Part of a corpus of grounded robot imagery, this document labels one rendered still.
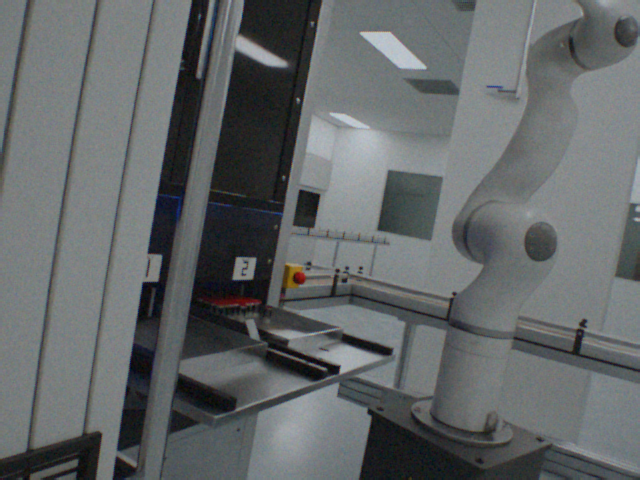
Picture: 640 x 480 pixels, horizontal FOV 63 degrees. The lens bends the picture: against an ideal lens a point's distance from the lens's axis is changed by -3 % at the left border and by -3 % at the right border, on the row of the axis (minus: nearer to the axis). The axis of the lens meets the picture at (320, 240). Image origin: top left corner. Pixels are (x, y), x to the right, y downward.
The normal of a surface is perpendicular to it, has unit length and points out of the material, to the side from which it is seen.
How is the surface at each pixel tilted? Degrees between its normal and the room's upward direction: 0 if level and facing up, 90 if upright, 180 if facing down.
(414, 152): 90
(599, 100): 90
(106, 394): 90
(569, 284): 90
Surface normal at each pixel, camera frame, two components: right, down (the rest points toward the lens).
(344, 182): -0.51, -0.05
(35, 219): 0.84, 0.18
